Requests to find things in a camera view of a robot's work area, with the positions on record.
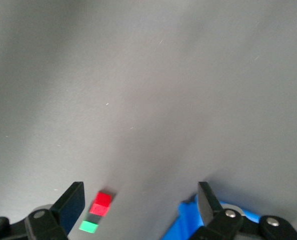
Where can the blue plastic storage bin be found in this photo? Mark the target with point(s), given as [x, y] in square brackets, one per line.
[188, 220]

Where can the small red cube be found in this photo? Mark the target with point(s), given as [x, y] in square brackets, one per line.
[101, 203]

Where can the small green cube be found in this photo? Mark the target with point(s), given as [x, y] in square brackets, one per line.
[88, 226]

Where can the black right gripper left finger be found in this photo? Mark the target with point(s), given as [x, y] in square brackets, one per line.
[71, 207]

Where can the dark gray table mat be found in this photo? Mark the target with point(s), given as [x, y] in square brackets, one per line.
[148, 100]

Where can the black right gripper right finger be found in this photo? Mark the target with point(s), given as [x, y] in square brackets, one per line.
[228, 225]

